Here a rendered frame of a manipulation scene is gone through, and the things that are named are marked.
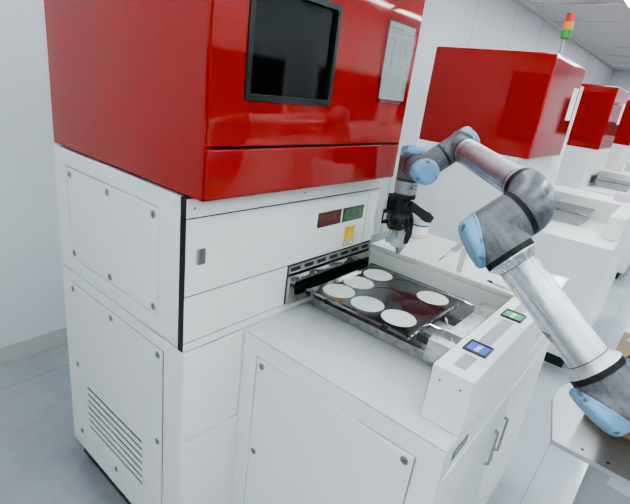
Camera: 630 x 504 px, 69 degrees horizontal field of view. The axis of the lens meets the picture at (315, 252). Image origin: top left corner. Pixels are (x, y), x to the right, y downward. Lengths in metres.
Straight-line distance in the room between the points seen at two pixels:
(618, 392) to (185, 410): 1.00
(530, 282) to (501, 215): 0.16
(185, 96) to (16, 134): 1.50
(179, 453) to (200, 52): 1.03
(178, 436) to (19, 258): 1.48
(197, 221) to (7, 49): 1.52
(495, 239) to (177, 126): 0.73
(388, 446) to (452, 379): 0.22
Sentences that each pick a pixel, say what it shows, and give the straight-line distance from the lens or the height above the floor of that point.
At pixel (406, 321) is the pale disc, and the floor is 0.90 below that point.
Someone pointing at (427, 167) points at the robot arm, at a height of 1.31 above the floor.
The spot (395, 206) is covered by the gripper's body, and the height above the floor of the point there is 1.15.
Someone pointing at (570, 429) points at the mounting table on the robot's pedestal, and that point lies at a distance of 1.28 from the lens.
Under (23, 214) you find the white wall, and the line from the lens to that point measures 2.54.
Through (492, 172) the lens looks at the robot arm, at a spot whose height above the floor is 1.34.
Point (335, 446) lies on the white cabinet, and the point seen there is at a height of 0.65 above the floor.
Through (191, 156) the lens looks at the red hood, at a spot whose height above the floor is 1.31.
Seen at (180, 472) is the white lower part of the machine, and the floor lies 0.43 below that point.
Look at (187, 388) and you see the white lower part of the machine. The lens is 1.29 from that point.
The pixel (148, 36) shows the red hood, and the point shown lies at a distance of 1.16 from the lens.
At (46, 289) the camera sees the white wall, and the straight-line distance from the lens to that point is 2.71.
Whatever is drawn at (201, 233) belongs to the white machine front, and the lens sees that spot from 1.10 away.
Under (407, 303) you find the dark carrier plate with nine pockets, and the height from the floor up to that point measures 0.90.
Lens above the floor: 1.49
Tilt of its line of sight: 20 degrees down
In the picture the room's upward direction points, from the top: 7 degrees clockwise
